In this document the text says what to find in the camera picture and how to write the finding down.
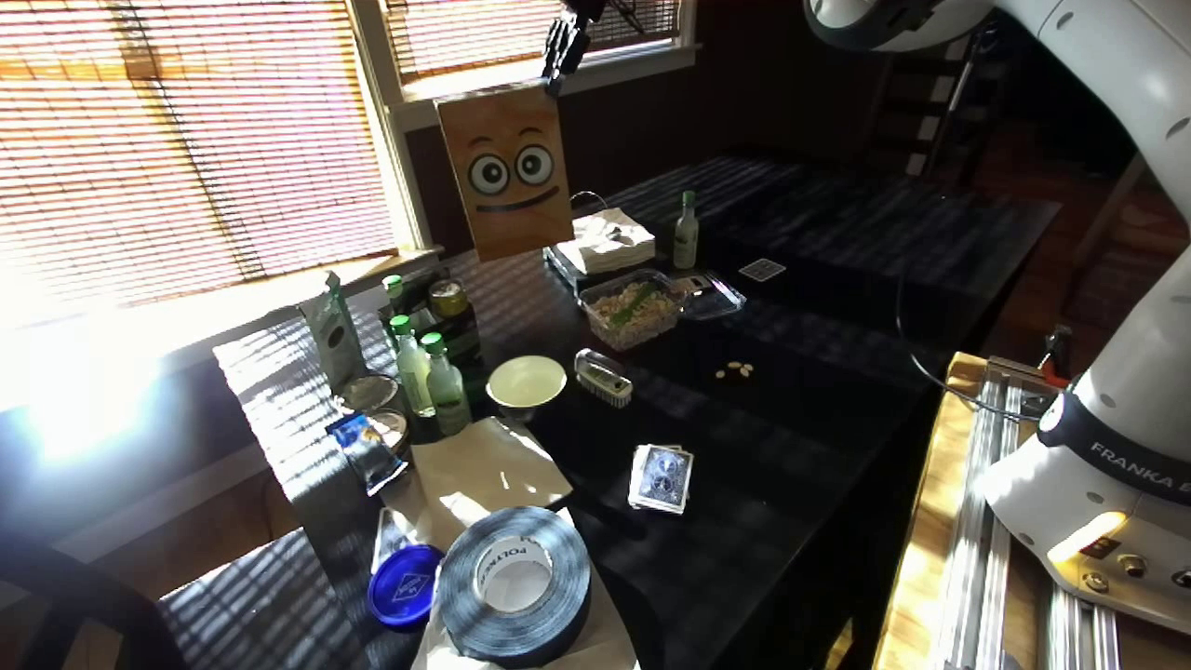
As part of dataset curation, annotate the green plastic spoon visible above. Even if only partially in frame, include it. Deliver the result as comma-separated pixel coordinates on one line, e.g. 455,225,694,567
604,284,655,334

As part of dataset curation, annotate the white box with green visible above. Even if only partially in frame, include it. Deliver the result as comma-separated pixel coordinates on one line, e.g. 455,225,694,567
552,205,657,281

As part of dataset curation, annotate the narrow window blind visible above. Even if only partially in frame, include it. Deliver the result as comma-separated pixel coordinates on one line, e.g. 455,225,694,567
381,0,684,83

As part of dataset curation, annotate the brown smiley face cardboard box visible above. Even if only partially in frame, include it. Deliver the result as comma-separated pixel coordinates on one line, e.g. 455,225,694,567
434,83,578,263

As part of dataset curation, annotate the white round bowl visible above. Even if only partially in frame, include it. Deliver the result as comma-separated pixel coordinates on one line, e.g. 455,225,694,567
485,350,569,416

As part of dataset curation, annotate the single playing card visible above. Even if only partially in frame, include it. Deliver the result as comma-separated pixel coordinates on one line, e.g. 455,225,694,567
737,253,791,288

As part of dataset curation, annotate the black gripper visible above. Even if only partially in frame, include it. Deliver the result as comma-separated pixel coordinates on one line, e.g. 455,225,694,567
541,0,614,91

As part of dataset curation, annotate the small clear bottle green cap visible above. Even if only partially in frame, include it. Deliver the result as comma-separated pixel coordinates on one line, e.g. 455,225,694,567
668,185,703,277

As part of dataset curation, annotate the clear plastic tray of seeds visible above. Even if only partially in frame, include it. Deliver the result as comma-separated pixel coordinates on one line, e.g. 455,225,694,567
578,268,684,354

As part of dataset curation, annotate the blue packet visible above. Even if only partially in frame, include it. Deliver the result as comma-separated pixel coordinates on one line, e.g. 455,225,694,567
322,410,412,499

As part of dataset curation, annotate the tall clear bottle green cap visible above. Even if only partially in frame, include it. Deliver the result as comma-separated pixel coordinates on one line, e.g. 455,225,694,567
419,328,477,439
385,314,438,420

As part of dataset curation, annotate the wide window blind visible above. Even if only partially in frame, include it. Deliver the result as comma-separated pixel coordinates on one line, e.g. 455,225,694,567
0,0,402,328

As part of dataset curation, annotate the blue round lid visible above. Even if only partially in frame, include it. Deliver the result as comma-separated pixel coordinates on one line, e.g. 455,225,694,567
366,541,445,632

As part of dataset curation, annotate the dark green jar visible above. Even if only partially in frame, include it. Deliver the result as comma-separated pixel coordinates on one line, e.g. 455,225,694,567
425,277,485,365

